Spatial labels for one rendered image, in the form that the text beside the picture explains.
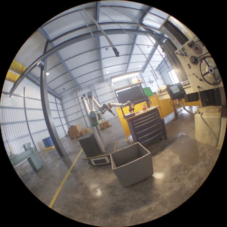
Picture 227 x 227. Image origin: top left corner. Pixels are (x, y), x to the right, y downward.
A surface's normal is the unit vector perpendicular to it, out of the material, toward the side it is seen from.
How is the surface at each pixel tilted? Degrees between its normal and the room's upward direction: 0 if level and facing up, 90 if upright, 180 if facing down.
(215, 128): 90
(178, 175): 0
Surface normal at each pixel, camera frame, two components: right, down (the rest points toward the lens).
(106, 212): -0.34, -0.94
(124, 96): 0.05, 0.03
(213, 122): -0.94, 0.34
